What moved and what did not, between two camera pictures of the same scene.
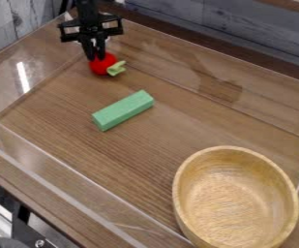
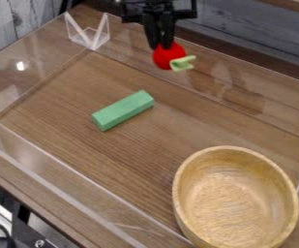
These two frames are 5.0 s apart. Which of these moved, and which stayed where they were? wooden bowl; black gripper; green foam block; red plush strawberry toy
Moved: red plush strawberry toy; black gripper
Stayed: green foam block; wooden bowl
